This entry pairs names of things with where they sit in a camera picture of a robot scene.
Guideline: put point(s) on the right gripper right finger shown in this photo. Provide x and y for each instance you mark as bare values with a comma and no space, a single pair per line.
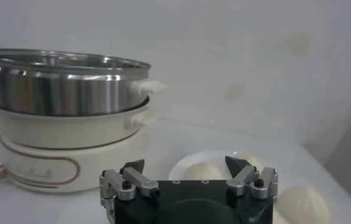
248,182

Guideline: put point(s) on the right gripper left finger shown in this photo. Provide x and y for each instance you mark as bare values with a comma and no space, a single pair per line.
132,182

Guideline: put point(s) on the white steamed baozi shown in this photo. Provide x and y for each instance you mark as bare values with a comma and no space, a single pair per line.
202,172
303,207

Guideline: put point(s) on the stainless steel steamer basket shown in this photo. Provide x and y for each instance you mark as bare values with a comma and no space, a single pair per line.
56,88

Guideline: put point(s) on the white round plate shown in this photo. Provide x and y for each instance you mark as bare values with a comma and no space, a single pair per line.
179,166

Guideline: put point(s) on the cream electric cooker base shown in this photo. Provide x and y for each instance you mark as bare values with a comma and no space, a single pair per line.
71,134

